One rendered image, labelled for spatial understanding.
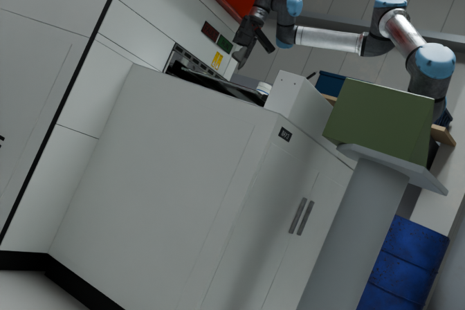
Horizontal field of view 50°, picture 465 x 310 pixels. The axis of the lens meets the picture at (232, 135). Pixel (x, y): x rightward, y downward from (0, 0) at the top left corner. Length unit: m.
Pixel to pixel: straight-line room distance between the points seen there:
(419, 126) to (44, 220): 1.24
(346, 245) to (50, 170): 0.97
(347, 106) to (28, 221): 1.10
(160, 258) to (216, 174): 0.31
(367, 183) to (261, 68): 4.14
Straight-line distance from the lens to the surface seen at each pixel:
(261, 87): 2.47
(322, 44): 2.07
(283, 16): 2.05
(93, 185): 1.81
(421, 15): 5.10
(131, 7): 1.80
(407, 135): 1.50
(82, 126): 1.77
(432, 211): 4.18
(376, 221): 1.52
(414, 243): 3.74
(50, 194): 1.80
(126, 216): 1.69
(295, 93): 1.55
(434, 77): 1.62
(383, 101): 1.55
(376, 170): 1.52
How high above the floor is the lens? 0.62
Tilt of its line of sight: 3 degrees up
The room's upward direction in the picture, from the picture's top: 23 degrees clockwise
